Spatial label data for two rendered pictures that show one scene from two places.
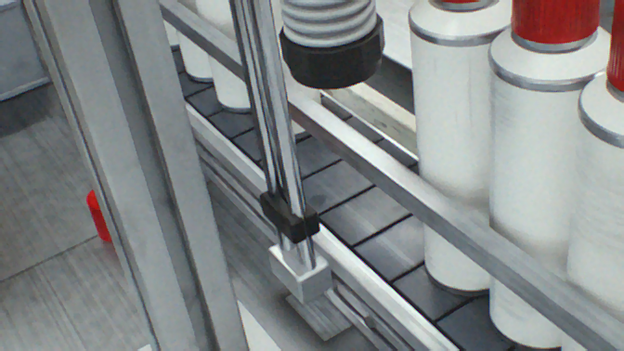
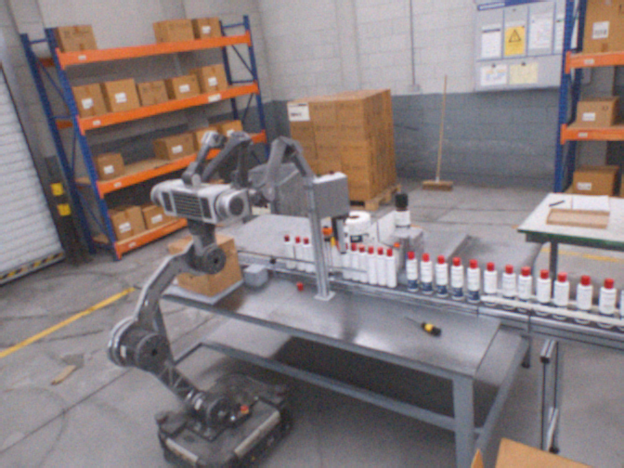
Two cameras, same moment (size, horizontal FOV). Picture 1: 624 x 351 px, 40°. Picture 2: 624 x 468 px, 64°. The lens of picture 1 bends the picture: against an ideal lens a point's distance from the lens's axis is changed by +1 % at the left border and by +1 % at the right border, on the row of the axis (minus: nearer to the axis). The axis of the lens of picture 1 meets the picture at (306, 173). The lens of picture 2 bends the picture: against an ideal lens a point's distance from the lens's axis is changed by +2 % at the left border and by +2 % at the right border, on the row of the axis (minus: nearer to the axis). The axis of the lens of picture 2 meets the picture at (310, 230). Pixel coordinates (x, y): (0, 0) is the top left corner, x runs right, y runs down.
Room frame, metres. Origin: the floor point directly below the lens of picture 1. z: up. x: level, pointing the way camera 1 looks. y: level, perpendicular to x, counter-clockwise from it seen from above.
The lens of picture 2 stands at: (-1.75, 1.16, 2.11)
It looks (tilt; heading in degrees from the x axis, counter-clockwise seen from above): 21 degrees down; 333
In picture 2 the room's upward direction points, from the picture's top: 8 degrees counter-clockwise
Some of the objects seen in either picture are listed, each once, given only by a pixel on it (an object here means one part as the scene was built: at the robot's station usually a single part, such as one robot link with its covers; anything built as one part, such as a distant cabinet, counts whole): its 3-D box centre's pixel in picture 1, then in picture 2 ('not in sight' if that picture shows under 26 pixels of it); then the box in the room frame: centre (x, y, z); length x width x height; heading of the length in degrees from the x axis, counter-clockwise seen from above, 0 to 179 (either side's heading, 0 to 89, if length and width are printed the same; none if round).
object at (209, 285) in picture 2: not in sight; (205, 262); (0.91, 0.53, 0.99); 0.30 x 0.24 x 0.27; 21
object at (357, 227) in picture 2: not in sight; (355, 227); (0.78, -0.43, 0.95); 0.20 x 0.20 x 0.14
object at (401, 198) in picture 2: not in sight; (402, 214); (0.56, -0.64, 1.04); 0.09 x 0.09 x 0.29
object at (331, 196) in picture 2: not in sight; (329, 195); (0.31, 0.00, 1.38); 0.17 x 0.10 x 0.19; 82
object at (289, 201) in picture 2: not in sight; (272, 201); (3.18, -0.89, 0.48); 0.89 x 0.63 x 0.96; 131
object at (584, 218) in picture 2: not in sight; (577, 217); (0.13, -1.70, 0.82); 0.34 x 0.24 x 0.03; 28
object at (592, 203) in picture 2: not in sight; (582, 202); (0.29, -1.98, 0.81); 0.38 x 0.36 x 0.02; 22
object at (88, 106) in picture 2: not in sight; (174, 127); (4.82, -0.37, 1.26); 2.78 x 0.61 x 2.51; 112
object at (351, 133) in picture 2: not in sight; (344, 149); (3.83, -2.29, 0.70); 1.20 x 0.82 x 1.39; 28
